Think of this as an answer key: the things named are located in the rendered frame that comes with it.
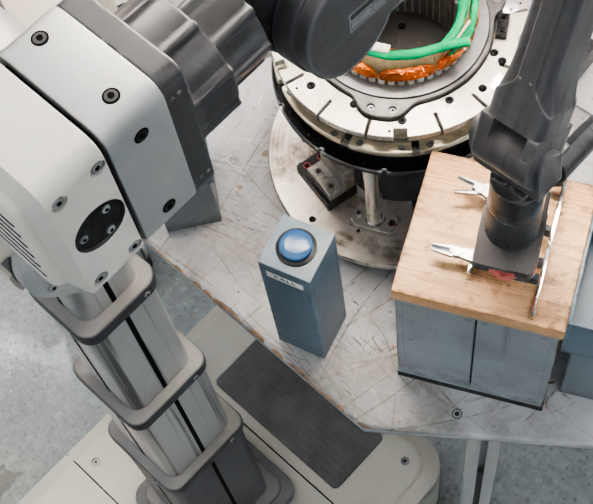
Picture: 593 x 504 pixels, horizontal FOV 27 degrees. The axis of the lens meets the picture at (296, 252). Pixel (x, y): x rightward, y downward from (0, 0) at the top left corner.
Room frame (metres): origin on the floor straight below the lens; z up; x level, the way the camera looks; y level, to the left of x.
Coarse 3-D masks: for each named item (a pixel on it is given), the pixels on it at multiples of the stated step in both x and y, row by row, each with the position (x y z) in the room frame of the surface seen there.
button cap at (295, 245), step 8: (288, 232) 0.68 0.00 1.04; (296, 232) 0.68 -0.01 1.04; (304, 232) 0.67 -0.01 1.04; (280, 240) 0.67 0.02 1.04; (288, 240) 0.67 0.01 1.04; (296, 240) 0.66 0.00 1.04; (304, 240) 0.66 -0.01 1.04; (280, 248) 0.66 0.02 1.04; (288, 248) 0.66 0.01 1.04; (296, 248) 0.65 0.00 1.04; (304, 248) 0.65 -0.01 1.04; (312, 248) 0.65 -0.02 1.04; (288, 256) 0.65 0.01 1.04; (296, 256) 0.64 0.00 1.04; (304, 256) 0.64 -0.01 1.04
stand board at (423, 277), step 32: (448, 160) 0.72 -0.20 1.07; (448, 192) 0.67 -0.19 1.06; (576, 192) 0.64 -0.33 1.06; (416, 224) 0.64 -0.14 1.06; (448, 224) 0.63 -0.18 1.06; (576, 224) 0.60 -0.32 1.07; (416, 256) 0.60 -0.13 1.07; (576, 256) 0.56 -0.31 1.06; (416, 288) 0.56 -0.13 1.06; (448, 288) 0.55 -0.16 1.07; (480, 288) 0.55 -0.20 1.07; (512, 288) 0.54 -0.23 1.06; (544, 288) 0.53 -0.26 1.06; (512, 320) 0.50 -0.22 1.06; (544, 320) 0.49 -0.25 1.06
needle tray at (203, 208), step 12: (204, 192) 0.85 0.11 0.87; (216, 192) 0.89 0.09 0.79; (192, 204) 0.85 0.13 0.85; (204, 204) 0.85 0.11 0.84; (216, 204) 0.85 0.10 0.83; (180, 216) 0.85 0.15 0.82; (192, 216) 0.85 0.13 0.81; (204, 216) 0.85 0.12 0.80; (216, 216) 0.85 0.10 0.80; (168, 228) 0.85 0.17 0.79; (180, 228) 0.85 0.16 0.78
